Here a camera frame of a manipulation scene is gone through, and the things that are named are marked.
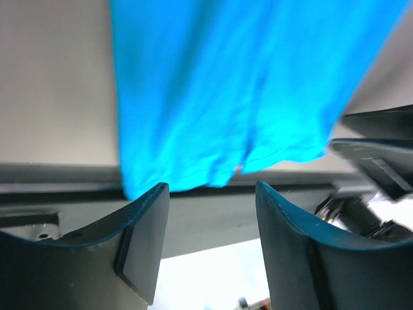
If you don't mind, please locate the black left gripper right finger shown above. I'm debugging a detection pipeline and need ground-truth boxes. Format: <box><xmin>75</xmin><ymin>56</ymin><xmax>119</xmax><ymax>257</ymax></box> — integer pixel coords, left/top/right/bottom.
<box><xmin>256</xmin><ymin>182</ymin><xmax>412</xmax><ymax>309</ymax></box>

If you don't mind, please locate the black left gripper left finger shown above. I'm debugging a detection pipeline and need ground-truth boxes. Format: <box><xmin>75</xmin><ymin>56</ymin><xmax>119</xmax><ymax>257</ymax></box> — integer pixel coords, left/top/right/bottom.
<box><xmin>1</xmin><ymin>183</ymin><xmax>170</xmax><ymax>309</ymax></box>

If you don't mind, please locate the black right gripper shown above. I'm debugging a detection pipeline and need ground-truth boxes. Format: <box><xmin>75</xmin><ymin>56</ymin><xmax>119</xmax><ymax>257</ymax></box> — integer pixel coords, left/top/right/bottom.
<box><xmin>329</xmin><ymin>105</ymin><xmax>412</xmax><ymax>201</ymax></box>

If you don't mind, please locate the bright blue t shirt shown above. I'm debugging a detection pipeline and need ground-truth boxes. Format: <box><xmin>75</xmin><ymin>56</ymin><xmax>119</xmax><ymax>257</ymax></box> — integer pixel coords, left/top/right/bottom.
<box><xmin>110</xmin><ymin>1</ymin><xmax>408</xmax><ymax>200</ymax></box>

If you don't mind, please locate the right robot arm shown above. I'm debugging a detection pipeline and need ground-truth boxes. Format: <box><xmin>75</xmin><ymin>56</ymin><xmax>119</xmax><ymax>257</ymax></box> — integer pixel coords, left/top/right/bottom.
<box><xmin>315</xmin><ymin>105</ymin><xmax>412</xmax><ymax>243</ymax></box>

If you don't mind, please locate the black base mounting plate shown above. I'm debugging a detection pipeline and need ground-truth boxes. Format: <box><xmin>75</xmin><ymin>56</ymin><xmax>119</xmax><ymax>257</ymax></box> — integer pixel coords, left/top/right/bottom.
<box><xmin>0</xmin><ymin>163</ymin><xmax>378</xmax><ymax>259</ymax></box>

